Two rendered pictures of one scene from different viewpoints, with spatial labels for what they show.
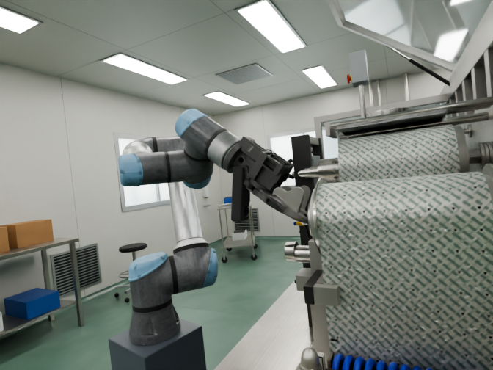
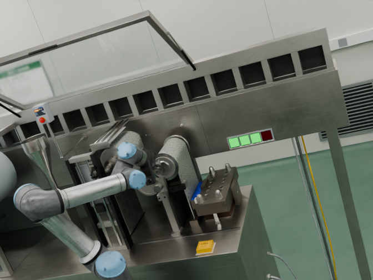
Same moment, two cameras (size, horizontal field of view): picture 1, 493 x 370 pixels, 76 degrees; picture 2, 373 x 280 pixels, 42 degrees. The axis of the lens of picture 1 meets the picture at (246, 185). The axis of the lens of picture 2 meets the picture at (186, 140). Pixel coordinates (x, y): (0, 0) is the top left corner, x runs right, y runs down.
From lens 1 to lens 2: 236 cm
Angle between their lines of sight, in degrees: 96
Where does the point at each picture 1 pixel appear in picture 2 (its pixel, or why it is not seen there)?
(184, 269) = not seen: hidden behind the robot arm
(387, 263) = (184, 166)
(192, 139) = (137, 155)
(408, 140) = (130, 139)
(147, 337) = not seen: outside the picture
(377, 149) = not seen: hidden behind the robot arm
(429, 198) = (180, 146)
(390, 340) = (191, 188)
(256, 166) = (152, 156)
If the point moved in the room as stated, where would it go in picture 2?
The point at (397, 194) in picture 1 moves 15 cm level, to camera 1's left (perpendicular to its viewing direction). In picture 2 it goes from (176, 148) to (182, 155)
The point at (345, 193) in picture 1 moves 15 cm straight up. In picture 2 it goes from (171, 153) to (162, 125)
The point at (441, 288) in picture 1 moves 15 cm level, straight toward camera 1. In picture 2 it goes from (189, 167) to (215, 162)
